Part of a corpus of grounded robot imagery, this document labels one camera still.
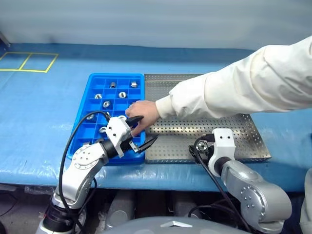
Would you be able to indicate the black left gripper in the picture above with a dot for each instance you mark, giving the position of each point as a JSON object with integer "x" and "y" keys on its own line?
{"x": 129, "y": 145}

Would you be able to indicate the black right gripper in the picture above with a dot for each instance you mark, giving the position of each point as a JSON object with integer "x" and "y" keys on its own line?
{"x": 210, "y": 151}

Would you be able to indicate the metal nut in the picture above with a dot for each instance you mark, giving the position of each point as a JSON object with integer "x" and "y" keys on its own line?
{"x": 106, "y": 104}
{"x": 90, "y": 117}
{"x": 102, "y": 129}

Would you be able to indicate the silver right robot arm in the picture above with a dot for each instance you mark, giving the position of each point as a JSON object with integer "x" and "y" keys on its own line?
{"x": 256, "y": 192}

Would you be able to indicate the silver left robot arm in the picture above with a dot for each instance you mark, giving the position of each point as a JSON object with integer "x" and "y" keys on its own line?
{"x": 80, "y": 170}

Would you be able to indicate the white sleeved forearm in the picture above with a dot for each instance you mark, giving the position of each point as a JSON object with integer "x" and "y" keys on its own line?
{"x": 231, "y": 85}

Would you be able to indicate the blue compartment tray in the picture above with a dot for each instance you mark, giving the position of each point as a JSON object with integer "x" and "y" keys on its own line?
{"x": 97, "y": 85}

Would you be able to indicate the person's bare hand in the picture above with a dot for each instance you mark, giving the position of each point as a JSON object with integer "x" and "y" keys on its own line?
{"x": 143, "y": 111}

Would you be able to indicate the perforated metal tray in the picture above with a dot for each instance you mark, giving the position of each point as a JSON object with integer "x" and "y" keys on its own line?
{"x": 175, "y": 136}

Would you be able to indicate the grey rounded cylinder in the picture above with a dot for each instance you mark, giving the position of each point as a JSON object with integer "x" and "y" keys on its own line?
{"x": 184, "y": 206}
{"x": 120, "y": 207}

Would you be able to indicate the grey robot torso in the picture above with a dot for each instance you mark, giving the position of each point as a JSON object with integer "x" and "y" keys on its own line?
{"x": 170, "y": 226}

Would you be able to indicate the blue plastic table cover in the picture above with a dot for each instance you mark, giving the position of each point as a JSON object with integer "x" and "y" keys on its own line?
{"x": 29, "y": 102}

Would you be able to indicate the white coat torso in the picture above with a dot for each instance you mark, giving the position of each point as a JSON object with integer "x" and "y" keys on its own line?
{"x": 307, "y": 200}

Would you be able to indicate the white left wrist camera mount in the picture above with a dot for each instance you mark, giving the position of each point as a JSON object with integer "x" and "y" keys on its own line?
{"x": 115, "y": 130}

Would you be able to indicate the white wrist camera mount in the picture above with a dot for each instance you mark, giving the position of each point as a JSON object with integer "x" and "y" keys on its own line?
{"x": 224, "y": 143}
{"x": 115, "y": 130}

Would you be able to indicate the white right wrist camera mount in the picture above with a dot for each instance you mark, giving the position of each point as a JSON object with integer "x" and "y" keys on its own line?
{"x": 224, "y": 143}

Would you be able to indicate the metal frame post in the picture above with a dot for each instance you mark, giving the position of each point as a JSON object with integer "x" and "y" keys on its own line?
{"x": 5, "y": 40}

